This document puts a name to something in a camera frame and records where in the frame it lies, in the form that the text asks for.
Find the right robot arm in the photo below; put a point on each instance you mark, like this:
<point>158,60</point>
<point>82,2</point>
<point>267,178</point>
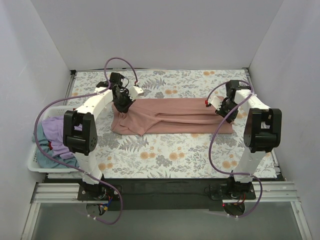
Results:
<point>262,133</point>

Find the lavender t-shirt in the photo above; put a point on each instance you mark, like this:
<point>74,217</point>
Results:
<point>55,135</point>

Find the aluminium table edge rail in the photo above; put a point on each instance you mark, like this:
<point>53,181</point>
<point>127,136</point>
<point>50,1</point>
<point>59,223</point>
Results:
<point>68,93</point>

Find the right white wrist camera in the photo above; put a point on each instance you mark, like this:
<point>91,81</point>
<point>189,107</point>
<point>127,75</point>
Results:
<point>214,101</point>

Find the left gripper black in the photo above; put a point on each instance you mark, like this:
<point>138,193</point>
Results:
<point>122,101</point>

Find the aluminium front frame rail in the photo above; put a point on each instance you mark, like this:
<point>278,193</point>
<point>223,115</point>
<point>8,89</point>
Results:
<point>57,214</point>

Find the pink t-shirt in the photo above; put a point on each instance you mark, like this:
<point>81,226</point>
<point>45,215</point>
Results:
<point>166,116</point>

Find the floral tablecloth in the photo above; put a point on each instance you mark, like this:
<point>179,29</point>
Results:
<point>191,155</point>

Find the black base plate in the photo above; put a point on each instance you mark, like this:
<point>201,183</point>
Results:
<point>160,194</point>

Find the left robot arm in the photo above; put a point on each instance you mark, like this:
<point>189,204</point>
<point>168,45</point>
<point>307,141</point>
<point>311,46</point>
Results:
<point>80,131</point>

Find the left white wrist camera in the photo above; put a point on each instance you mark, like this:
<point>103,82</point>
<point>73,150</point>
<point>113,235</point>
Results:
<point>135,91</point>

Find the white plastic laundry basket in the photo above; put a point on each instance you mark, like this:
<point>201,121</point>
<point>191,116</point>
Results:
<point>32,162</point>

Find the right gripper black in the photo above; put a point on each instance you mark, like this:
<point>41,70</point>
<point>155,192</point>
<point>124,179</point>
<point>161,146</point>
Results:
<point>227,110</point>

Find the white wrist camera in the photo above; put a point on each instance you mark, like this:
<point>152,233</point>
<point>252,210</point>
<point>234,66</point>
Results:
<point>214,101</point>
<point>135,91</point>

